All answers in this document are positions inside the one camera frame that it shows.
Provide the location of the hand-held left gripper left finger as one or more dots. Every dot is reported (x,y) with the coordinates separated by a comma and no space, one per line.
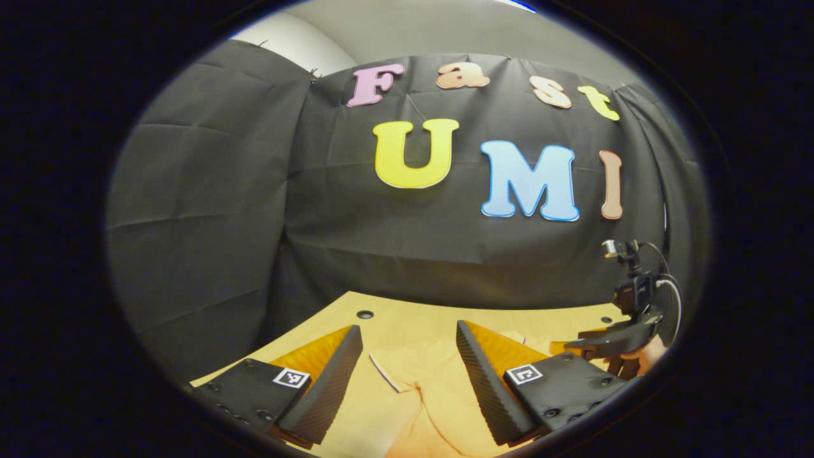
(331,388)

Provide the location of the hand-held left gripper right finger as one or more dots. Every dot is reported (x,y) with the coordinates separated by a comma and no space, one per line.
(486,388)

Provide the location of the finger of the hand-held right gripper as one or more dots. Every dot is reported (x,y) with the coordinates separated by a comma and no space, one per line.
(623,337)

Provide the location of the orange polo T-shirt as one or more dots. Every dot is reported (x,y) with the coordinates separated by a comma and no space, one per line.
(439,394)

